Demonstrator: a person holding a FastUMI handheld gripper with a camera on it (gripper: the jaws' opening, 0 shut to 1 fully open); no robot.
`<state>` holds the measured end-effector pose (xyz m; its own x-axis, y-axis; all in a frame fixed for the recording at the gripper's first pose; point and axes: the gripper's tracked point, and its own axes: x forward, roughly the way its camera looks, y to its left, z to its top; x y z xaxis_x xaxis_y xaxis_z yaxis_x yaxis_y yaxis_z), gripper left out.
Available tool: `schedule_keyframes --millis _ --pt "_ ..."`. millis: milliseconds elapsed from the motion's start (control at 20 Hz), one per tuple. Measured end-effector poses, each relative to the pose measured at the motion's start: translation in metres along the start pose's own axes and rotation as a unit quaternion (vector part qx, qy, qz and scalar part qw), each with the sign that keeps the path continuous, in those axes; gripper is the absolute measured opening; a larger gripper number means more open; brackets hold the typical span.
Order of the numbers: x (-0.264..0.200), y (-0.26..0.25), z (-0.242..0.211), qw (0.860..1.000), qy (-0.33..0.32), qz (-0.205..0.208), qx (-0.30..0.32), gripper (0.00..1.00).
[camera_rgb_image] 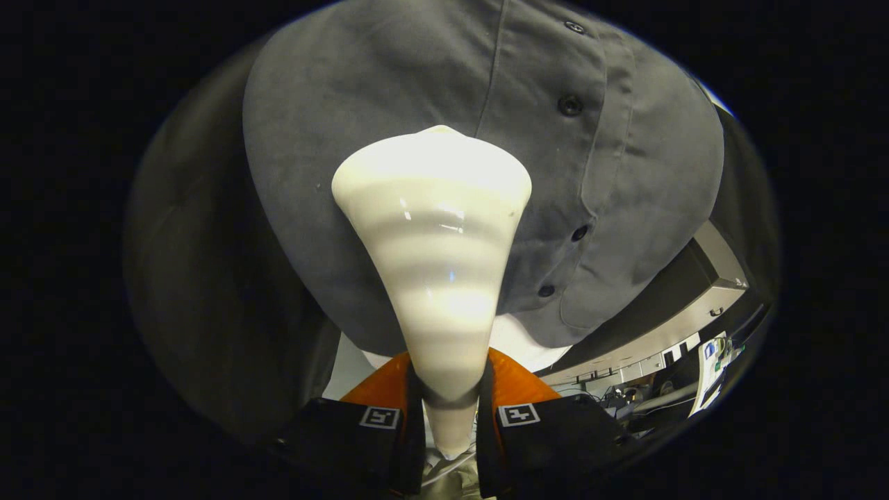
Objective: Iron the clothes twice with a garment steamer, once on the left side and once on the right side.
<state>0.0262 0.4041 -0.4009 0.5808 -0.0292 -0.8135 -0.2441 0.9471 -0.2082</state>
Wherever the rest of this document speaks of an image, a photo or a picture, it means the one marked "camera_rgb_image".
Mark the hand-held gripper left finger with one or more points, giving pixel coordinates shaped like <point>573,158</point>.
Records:
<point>333,444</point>

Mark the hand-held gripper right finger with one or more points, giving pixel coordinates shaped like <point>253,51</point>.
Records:
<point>562,441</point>

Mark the white garment steamer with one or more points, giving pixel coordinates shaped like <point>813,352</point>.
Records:
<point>434,243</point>

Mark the grey polo shirt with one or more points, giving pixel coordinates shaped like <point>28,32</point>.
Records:
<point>389,83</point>

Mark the cream mannequin torso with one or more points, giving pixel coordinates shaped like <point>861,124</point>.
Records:
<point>528,347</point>

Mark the grey cabinet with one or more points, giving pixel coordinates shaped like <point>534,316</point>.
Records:
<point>667,326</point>

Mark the white side table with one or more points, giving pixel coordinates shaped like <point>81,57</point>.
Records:
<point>710,382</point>

